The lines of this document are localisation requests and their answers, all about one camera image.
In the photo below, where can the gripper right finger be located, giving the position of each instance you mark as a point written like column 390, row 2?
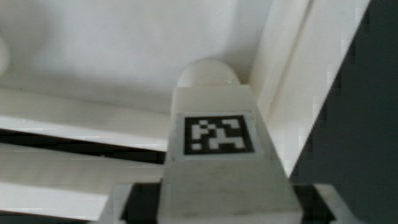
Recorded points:
column 324, row 206

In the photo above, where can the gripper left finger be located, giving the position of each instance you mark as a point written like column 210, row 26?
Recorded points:
column 132, row 204

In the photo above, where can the white square tabletop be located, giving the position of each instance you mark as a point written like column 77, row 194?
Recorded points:
column 95, row 52

